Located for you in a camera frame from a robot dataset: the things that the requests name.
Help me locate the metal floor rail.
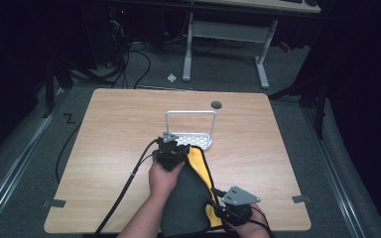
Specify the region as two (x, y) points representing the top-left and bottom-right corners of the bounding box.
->
(0, 88), (65, 232)
(303, 106), (368, 238)

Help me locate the grey and yellow oven mitt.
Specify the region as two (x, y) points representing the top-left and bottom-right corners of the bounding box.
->
(160, 145), (225, 238)

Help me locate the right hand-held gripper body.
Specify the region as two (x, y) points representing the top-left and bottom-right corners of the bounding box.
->
(220, 184), (262, 226)

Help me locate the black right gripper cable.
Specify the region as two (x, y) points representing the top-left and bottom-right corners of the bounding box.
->
(244, 203), (276, 238)

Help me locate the white frame desk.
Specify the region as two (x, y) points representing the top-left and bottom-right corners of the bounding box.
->
(182, 0), (322, 91)

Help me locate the bundle of black floor cables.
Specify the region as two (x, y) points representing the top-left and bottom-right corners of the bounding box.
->
(68, 8), (153, 90)

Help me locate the grey tape piece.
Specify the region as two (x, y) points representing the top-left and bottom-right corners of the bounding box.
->
(42, 198), (67, 209)
(291, 194), (313, 204)

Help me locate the small red object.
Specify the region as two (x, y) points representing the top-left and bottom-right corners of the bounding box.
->
(278, 41), (293, 55)

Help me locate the black cable beside table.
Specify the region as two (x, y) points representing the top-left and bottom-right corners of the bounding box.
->
(55, 121), (83, 184)

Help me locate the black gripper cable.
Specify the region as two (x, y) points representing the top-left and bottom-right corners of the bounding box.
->
(244, 203), (276, 238)
(93, 138), (161, 238)

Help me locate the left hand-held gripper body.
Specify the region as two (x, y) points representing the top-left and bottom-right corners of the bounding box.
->
(153, 131), (181, 173)

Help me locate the white metal rack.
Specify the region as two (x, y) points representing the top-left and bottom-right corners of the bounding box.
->
(165, 109), (218, 152)

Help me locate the black metal stand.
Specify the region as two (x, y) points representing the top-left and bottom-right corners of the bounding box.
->
(267, 73), (330, 141)
(41, 58), (75, 120)

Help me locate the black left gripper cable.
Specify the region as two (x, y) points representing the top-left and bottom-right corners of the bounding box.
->
(93, 138), (161, 238)

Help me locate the person's left hand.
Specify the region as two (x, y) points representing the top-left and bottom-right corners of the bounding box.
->
(148, 162), (185, 199)

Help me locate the person's right hand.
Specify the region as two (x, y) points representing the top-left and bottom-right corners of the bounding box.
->
(223, 203), (273, 238)

